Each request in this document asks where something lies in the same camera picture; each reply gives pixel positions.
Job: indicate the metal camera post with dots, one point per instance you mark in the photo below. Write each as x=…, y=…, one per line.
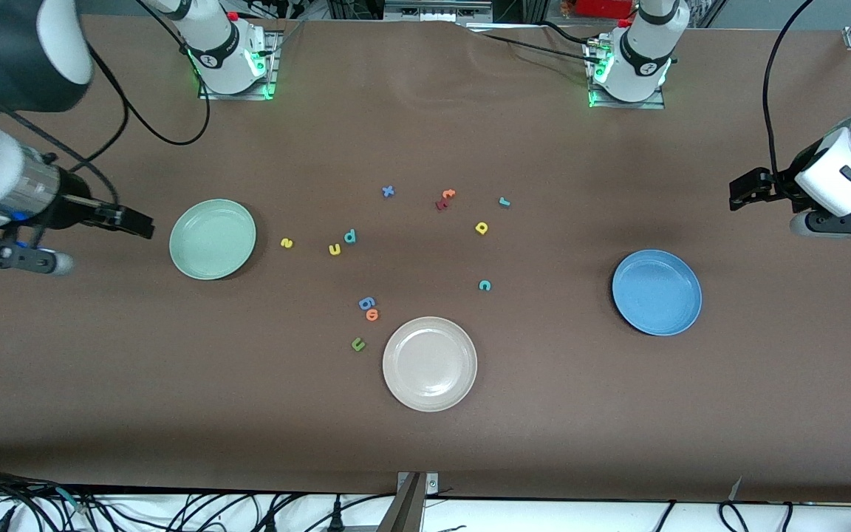
x=407, y=510

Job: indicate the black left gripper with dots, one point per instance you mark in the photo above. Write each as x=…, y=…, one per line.
x=786, y=181

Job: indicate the grey metal rail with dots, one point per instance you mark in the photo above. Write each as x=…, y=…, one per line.
x=433, y=11

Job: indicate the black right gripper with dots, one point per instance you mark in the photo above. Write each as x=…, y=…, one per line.
x=71, y=208

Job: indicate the blue foam letter g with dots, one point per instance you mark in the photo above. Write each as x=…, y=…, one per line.
x=363, y=301

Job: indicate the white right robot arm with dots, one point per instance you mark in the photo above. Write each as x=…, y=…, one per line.
x=19, y=44

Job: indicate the white paper scrap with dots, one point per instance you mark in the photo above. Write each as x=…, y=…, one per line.
x=734, y=488

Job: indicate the pale green plate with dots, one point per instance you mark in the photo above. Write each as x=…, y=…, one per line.
x=213, y=239

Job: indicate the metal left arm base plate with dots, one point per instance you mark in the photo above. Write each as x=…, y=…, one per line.
x=629, y=105

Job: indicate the brown table cover sheet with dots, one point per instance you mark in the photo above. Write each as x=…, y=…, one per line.
x=425, y=443

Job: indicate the metal post bracket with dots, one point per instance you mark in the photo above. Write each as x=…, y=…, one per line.
x=433, y=484

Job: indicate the beige plate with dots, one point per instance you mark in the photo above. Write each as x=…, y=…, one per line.
x=430, y=363

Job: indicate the red box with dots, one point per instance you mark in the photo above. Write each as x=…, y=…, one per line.
x=603, y=7

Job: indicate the blue plate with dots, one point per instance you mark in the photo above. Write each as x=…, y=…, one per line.
x=657, y=292

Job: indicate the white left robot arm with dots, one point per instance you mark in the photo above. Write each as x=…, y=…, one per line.
x=640, y=52

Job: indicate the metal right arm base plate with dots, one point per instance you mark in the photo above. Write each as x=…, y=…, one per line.
x=272, y=66

